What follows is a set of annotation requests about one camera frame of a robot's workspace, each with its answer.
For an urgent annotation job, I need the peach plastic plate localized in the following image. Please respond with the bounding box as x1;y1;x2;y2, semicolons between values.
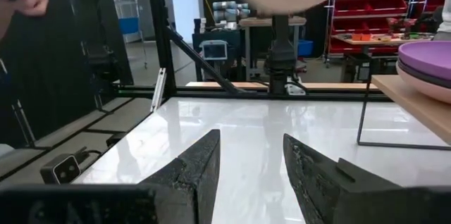
395;61;451;105

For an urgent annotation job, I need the silver metal bracket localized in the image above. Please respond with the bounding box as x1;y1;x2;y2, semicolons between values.
150;68;168;113

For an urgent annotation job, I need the work table with tools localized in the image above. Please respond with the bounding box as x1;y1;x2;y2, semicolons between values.
330;32;436;47

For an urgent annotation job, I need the blue storage bin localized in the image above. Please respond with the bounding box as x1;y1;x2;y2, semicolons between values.
297;39;315;58
118;17;140;35

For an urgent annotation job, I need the dark grey plastic plate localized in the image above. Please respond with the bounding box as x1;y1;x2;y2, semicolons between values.
397;58;451;89

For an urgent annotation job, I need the black frame rail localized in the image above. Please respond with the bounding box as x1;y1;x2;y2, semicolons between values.
114;88;394;102

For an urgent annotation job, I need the small display device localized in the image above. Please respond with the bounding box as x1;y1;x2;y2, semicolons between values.
199;39;229;61

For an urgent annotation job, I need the black diagonal frame brace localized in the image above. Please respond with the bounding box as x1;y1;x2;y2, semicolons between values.
164;25;247;94

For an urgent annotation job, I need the red storage bin rack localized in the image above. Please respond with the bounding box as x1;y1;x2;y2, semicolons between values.
326;0;451;56

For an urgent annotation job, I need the purple plastic plate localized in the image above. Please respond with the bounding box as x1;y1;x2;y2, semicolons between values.
397;39;451;81

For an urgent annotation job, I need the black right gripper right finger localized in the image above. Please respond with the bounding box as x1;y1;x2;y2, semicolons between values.
283;133;451;224

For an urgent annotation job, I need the white wire shelf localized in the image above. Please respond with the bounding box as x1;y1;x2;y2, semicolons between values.
110;0;145;44

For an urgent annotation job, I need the grey cylindrical equipment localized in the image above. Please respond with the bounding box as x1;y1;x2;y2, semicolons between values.
212;0;252;23

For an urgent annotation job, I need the person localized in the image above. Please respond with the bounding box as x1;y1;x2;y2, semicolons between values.
432;0;451;42

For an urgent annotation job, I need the black aluminium frame post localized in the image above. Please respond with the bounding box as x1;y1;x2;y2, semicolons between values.
145;0;178;97

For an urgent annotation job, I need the wooden workbench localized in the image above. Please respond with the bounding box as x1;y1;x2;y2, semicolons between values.
238;15;308;80

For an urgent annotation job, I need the black table-level camera box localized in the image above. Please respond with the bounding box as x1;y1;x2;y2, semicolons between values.
39;153;82;185

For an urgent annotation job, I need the wooden strip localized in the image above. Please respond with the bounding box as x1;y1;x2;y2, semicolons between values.
185;81;380;91

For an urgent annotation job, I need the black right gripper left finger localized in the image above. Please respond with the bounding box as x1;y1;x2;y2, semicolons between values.
0;128;222;224

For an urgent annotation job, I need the person's forearm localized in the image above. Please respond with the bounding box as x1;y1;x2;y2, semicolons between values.
0;5;17;40

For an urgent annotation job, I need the wooden shelf with black frame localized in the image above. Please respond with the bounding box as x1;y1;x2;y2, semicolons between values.
356;53;451;151

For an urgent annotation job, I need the black curtain panel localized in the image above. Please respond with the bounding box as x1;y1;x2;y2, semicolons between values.
0;0;135;147

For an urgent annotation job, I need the black camera cable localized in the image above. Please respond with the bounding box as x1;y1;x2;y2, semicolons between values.
74;146;104;163

